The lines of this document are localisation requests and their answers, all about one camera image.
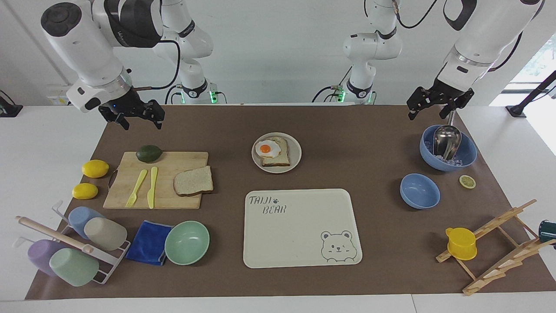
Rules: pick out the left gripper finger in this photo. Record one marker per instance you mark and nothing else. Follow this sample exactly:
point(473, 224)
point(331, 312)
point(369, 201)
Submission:
point(420, 98)
point(461, 101)

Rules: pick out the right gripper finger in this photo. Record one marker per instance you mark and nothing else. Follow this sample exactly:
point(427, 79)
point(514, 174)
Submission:
point(114, 114)
point(157, 112)

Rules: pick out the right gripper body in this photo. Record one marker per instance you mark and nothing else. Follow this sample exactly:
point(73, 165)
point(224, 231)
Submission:
point(129, 104)

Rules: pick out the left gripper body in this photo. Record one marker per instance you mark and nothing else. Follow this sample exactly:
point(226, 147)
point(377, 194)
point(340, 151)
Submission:
point(447, 92)

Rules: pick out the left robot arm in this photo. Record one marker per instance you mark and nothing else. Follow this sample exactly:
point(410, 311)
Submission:
point(486, 34)

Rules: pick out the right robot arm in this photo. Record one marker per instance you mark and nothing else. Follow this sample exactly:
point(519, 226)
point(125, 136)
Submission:
point(82, 45)

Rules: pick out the beige round plate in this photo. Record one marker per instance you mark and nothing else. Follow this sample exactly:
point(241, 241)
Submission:
point(295, 152)

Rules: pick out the green avocado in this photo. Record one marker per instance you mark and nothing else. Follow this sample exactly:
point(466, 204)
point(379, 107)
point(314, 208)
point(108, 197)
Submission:
point(149, 153)

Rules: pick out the metal scoop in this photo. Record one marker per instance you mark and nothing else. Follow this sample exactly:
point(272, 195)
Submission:
point(447, 141)

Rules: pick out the clear ice cube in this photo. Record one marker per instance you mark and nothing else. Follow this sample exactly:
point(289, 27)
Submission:
point(457, 163)
point(428, 145)

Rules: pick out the large blue bowl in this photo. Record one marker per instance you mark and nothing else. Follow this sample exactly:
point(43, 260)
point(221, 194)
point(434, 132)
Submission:
point(469, 150)

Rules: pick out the yellow lemon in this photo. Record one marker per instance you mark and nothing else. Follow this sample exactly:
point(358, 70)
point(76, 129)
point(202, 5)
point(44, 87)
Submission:
point(95, 168)
point(84, 191)

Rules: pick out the black stand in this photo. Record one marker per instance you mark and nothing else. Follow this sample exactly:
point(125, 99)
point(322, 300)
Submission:
point(9, 108)
point(532, 95)

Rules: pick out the yellow-green plastic fork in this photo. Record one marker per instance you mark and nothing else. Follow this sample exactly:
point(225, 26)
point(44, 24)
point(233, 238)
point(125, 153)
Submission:
point(138, 184)

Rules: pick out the yellow-green plastic knife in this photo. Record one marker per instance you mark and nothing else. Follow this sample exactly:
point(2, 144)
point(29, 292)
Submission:
point(152, 187)

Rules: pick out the brown bread slice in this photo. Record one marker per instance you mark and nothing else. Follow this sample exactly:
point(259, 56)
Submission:
point(193, 181)

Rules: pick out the lemon slice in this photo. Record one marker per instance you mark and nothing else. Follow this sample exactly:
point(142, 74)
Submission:
point(467, 181)

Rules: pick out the wooden cutting board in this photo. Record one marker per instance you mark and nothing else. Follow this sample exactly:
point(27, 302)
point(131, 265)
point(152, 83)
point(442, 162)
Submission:
point(165, 198)

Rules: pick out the small blue bowl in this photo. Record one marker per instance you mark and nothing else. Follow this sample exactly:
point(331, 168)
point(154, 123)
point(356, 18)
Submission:
point(419, 191)

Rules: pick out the light blue cup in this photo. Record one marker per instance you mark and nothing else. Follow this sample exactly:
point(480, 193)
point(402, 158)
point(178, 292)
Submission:
point(78, 217)

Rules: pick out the fried egg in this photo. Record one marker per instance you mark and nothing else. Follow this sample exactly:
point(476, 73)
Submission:
point(268, 149)

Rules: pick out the beige cup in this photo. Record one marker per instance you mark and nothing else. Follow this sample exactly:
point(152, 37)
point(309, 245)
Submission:
point(106, 234)

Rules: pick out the blue cloth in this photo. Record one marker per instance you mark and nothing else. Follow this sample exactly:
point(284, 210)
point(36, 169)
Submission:
point(150, 242)

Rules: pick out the toasted bread slice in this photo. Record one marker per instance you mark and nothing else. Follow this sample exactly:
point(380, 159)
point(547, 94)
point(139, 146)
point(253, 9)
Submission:
point(280, 160)

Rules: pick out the mint green bowl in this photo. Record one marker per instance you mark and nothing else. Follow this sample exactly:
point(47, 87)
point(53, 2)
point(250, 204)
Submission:
point(187, 242)

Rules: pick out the yellow cup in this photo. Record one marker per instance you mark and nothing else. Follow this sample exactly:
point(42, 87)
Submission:
point(461, 244)

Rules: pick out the dark green cup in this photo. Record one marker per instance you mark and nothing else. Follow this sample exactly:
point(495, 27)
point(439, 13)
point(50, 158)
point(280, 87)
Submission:
point(548, 231)

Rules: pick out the mint green cup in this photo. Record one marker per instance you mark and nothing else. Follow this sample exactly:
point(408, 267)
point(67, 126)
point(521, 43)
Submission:
point(74, 267)

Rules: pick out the purple cup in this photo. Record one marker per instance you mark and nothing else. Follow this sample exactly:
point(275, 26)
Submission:
point(41, 256)

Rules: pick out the wooden drying rack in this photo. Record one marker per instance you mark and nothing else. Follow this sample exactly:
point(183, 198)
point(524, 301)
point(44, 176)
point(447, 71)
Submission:
point(499, 263)

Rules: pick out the cream tray with bear print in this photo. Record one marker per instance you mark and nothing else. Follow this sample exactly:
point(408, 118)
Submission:
point(295, 230)

